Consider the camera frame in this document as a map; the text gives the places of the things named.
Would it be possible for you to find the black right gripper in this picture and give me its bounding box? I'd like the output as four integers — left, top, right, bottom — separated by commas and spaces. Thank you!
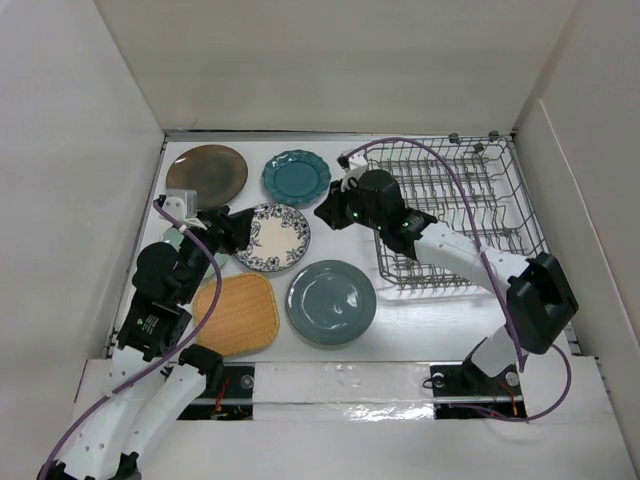
314, 177, 385, 232

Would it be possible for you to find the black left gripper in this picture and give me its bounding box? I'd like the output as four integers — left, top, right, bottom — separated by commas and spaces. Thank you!
178, 204, 252, 302

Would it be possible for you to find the teal scalloped plate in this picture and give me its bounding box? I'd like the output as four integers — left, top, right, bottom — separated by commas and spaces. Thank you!
262, 150, 331, 206

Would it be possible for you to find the blue floral white plate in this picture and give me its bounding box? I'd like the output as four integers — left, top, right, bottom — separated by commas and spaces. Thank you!
235, 202, 311, 273

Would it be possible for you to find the grey blue round plate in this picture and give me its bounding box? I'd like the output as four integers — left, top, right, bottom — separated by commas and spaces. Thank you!
285, 260, 377, 347

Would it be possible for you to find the orange woven square tray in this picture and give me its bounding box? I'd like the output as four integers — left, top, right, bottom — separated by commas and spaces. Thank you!
196, 273, 280, 357

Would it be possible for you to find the light green plate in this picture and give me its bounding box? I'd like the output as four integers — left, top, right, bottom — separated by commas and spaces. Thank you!
159, 227, 230, 279

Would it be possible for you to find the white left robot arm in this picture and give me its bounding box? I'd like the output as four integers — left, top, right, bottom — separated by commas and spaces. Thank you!
38, 196, 254, 479

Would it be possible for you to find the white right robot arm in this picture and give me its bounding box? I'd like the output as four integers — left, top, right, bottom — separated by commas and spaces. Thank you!
314, 170, 578, 394

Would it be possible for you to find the brown round plate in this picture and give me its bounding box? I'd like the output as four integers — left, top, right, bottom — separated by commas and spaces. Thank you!
165, 144, 248, 210

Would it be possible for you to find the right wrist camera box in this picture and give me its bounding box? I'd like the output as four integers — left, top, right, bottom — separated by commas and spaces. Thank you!
338, 152, 368, 191

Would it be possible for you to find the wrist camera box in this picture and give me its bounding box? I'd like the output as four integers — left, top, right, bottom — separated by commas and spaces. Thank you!
338, 152, 368, 191
159, 189, 198, 222

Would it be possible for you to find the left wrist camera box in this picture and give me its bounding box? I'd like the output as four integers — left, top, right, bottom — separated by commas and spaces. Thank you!
159, 189, 198, 222

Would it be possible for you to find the metal wire dish rack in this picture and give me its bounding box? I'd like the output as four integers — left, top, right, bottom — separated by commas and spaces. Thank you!
362, 132, 542, 294

